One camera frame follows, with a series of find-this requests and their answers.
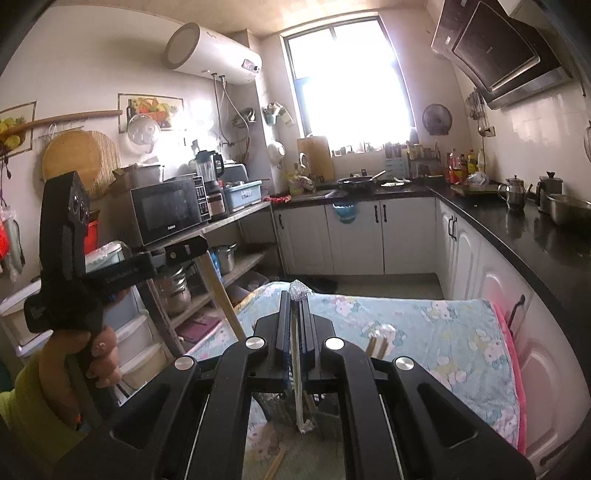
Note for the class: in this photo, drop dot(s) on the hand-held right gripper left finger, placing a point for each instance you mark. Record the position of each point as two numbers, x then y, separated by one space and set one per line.
285 350

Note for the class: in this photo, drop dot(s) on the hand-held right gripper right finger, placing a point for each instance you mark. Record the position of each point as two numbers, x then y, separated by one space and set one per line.
310 355

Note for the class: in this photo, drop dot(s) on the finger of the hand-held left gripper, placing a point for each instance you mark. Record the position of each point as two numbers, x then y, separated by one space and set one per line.
184 250
164 262

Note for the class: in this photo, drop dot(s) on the green plastic chopstick basket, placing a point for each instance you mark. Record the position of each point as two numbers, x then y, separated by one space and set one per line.
274 410

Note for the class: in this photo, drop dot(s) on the group of chopsticks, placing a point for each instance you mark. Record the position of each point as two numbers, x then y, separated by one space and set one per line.
381 344

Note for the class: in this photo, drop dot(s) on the person's left forearm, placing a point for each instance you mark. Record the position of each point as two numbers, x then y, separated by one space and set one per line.
18 415

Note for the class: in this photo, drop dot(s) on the person's left hand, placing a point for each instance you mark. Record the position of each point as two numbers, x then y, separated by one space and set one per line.
106 355

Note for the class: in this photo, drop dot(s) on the stacked steel pots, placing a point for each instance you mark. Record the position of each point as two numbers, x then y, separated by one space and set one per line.
175 290

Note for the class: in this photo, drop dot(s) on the blue canister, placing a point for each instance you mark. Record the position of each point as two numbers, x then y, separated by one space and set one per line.
214 265

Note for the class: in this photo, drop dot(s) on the red bucket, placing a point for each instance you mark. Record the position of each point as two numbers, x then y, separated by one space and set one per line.
91 233

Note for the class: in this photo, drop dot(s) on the small steel pot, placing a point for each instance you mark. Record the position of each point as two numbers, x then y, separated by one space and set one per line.
226 258

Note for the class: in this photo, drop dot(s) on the black microwave oven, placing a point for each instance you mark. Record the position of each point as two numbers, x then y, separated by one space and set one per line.
161 212

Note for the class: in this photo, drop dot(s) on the hanging plastic bags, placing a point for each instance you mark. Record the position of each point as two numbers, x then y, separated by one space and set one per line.
11 244

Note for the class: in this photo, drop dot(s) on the metal shelf rack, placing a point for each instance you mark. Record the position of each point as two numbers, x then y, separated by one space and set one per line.
244 217

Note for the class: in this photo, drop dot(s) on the plastic drawer unit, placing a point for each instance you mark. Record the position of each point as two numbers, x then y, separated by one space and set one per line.
138 332

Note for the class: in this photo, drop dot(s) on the purple notebook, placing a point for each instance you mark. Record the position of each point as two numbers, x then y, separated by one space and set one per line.
198 328

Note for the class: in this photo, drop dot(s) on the black blender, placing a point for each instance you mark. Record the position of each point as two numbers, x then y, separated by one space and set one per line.
208 175

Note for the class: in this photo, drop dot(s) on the blue plastic bin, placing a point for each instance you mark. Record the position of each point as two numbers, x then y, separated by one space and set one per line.
242 196

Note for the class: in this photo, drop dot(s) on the cardboard box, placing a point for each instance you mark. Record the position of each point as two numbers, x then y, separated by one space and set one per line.
138 177

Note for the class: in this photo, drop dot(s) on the round bamboo tray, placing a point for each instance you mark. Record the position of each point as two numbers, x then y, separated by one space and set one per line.
76 159

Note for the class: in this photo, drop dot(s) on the cartoon printed tablecloth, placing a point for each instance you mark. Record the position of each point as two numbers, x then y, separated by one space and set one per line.
438 341

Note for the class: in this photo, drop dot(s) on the white hanging scoop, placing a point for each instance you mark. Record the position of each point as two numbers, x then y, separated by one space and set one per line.
276 152

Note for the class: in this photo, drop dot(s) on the fruit picture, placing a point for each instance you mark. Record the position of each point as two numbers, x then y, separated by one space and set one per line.
150 107
14 129

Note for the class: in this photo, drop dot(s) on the wooden rolling pin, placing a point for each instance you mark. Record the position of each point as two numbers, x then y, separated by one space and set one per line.
64 119

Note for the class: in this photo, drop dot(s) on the steel strainer bowl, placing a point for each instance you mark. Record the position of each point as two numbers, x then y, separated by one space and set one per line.
244 117

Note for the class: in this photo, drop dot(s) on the blue hanging pouch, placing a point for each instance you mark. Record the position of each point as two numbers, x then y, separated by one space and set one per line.
345 212

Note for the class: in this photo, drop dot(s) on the wooden cutting board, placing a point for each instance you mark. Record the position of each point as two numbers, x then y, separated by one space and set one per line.
318 159

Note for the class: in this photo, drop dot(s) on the black frying pan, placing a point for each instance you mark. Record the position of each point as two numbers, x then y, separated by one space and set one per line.
355 183

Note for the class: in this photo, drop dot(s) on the white water heater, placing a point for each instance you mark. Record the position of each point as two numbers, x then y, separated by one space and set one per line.
207 50

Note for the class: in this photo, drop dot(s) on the countertop spice rack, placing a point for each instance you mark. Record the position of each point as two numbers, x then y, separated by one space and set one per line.
411 164

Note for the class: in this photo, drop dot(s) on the kitchen window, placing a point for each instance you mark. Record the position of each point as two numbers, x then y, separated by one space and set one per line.
346 83

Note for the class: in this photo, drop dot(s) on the condiment bottles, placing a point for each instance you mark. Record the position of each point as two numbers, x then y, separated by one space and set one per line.
464 168

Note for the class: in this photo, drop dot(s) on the black kitchen countertop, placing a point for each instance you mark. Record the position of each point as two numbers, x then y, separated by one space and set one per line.
531 235

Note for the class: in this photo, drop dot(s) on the steel kettle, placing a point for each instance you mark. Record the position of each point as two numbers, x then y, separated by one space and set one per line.
515 196

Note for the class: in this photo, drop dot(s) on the hanging kitchen tools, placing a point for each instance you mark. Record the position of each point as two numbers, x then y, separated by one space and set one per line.
475 110

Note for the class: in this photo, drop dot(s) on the black range hood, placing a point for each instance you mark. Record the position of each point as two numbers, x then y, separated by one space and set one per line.
498 50

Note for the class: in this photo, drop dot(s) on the wall utensil holder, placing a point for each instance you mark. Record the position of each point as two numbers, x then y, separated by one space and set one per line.
277 114

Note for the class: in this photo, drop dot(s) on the small wall fan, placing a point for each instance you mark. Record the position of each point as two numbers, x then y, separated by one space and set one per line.
437 119

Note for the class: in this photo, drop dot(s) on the wall socket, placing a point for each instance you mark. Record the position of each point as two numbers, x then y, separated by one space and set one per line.
488 131

